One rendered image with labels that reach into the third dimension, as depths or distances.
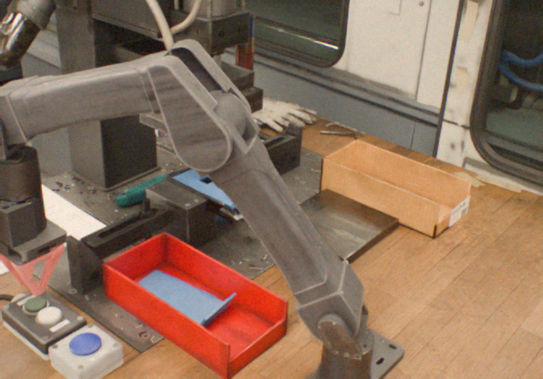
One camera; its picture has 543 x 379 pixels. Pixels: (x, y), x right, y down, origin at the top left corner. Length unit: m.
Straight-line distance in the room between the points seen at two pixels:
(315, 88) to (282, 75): 0.12
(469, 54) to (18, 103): 0.94
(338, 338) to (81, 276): 0.41
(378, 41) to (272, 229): 0.94
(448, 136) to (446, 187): 0.25
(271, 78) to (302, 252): 1.13
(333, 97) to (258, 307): 0.86
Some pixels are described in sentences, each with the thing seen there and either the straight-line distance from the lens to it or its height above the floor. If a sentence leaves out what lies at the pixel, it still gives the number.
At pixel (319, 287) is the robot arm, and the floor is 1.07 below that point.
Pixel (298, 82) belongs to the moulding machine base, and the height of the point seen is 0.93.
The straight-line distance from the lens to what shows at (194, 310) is 0.99.
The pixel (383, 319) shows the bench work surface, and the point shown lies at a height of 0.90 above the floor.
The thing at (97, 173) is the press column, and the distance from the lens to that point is 1.31.
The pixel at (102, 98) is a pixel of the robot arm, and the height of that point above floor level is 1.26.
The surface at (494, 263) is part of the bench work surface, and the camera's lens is 1.18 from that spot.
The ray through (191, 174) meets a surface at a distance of 1.16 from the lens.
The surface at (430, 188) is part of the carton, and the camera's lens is 1.31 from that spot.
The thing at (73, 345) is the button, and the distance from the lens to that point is 0.91.
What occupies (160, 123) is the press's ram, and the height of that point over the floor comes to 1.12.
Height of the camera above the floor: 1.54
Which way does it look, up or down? 28 degrees down
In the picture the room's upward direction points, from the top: 3 degrees clockwise
